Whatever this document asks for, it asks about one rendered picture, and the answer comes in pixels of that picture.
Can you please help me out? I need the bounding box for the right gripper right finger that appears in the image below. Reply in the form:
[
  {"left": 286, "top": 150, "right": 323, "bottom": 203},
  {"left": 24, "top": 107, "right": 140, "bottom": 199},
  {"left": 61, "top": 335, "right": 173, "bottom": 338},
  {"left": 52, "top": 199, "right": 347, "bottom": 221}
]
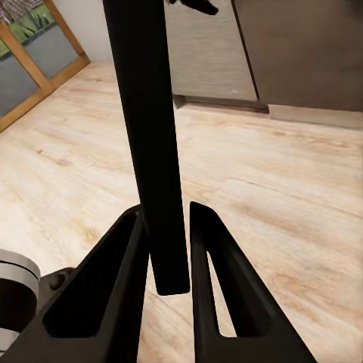
[{"left": 190, "top": 200, "right": 318, "bottom": 363}]

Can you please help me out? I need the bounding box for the poster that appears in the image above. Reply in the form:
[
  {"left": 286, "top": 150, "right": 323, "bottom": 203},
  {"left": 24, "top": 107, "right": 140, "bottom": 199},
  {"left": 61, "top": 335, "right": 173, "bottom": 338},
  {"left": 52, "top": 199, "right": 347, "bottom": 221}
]
[{"left": 102, "top": 0, "right": 191, "bottom": 296}]

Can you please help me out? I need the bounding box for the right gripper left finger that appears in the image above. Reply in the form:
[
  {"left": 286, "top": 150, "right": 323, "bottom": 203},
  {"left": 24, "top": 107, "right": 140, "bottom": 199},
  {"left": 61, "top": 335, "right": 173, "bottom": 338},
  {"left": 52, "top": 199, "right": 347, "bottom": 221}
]
[{"left": 0, "top": 204, "right": 150, "bottom": 363}]

